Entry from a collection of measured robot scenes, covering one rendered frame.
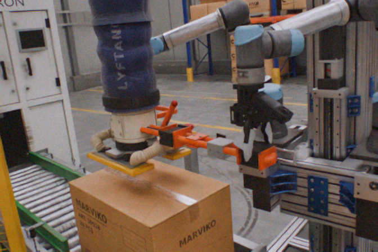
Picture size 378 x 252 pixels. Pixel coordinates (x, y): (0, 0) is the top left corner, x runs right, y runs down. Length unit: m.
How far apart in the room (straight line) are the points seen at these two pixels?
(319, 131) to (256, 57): 0.82
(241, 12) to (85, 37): 10.19
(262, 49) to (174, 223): 0.67
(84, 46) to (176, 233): 10.52
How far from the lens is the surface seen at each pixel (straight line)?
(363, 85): 1.69
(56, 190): 2.74
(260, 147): 1.02
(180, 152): 1.42
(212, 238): 1.47
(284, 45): 1.00
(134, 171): 1.30
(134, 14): 1.32
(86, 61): 11.64
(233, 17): 1.61
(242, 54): 0.96
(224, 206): 1.47
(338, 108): 1.64
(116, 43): 1.33
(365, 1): 1.27
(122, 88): 1.33
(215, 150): 1.10
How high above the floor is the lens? 1.57
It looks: 14 degrees down
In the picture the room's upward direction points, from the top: 5 degrees counter-clockwise
